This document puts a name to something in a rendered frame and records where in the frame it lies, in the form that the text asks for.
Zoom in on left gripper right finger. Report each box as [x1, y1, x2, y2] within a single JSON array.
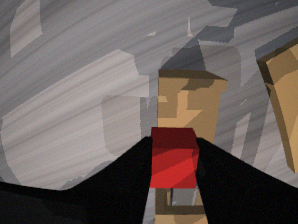
[[195, 137, 298, 224]]

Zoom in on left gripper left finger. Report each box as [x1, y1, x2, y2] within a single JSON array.
[[0, 136, 153, 224]]

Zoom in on tan flat wooden board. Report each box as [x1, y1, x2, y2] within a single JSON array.
[[256, 37, 298, 174]]

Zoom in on red cube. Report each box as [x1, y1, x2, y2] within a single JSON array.
[[150, 127, 199, 188]]

